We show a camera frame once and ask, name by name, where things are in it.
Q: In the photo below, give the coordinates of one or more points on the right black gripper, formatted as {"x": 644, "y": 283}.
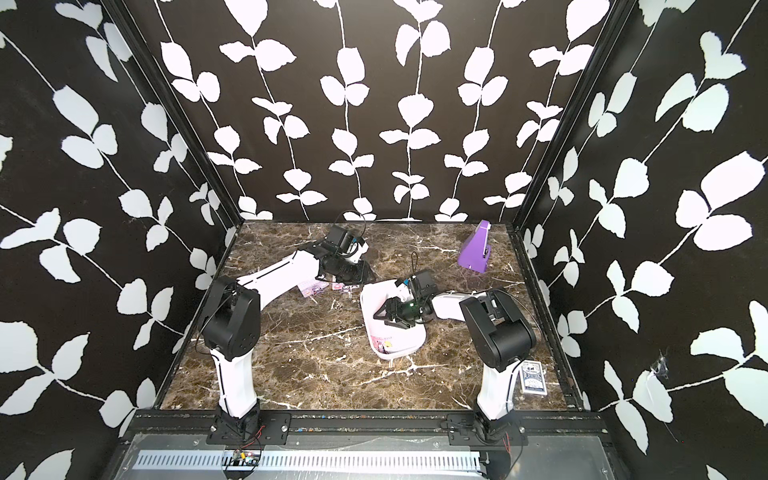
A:
{"x": 392, "y": 304}

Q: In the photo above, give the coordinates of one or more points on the purple sticker sheet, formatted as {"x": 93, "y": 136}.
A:
{"x": 312, "y": 287}

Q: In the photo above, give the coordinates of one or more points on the purple plastic stand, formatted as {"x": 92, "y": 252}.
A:
{"x": 475, "y": 252}

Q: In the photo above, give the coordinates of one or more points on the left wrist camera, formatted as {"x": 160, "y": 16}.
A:
{"x": 344, "y": 242}

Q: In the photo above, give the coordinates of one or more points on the white perforated cable duct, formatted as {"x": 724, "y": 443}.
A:
{"x": 387, "y": 462}

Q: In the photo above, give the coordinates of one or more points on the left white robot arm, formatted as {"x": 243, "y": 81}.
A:
{"x": 231, "y": 316}

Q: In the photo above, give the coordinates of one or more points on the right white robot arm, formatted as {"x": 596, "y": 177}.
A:
{"x": 501, "y": 336}

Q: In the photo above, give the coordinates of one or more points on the small circuit board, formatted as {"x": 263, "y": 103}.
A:
{"x": 239, "y": 459}

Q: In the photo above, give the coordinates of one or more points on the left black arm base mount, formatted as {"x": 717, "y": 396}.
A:
{"x": 254, "y": 429}

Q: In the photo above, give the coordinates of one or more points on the blue playing card box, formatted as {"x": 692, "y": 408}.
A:
{"x": 532, "y": 378}

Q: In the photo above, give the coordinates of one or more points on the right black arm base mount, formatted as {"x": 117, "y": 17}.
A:
{"x": 474, "y": 429}

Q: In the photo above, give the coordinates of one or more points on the white plastic storage box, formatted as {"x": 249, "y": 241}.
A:
{"x": 387, "y": 340}

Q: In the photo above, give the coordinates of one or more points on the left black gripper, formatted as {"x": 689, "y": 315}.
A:
{"x": 362, "y": 276}

